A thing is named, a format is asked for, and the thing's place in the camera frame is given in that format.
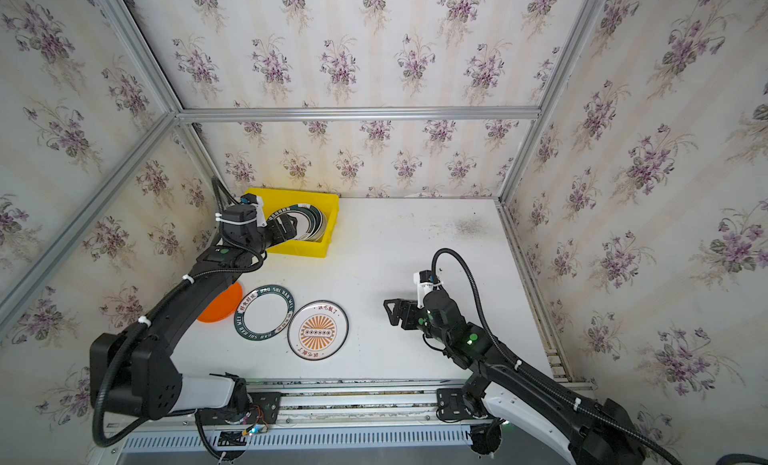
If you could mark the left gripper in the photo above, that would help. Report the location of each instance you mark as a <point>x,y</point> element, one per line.
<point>272,228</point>

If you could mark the aluminium frame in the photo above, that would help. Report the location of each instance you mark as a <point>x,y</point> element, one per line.
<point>178,119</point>

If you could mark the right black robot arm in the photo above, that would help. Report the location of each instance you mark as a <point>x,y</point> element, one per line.
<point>503,386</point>

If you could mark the yellow plastic bin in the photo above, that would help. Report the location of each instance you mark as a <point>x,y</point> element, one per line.
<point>275,199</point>

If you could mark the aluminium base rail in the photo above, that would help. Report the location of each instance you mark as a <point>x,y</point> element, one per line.
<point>341,403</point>

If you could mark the large green rimmed plate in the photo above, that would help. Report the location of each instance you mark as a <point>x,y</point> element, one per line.
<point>264,313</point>

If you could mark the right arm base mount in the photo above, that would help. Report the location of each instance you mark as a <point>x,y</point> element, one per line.
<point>458,403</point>

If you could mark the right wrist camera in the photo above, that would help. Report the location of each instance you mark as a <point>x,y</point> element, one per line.
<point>425,283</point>

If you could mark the small green ringed plate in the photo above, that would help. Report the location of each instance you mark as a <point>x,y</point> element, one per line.
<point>324,225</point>

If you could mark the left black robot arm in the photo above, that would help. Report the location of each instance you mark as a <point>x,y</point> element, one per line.
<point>133,378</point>

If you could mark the orange sunburst pattern plate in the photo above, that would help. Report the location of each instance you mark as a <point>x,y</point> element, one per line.
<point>318,330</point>

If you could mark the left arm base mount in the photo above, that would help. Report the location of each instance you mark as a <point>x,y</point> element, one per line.
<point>244,408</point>

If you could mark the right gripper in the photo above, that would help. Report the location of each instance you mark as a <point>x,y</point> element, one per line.
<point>411,315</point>

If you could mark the green red ringed plate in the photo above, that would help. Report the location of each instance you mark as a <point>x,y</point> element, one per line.
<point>309,220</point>

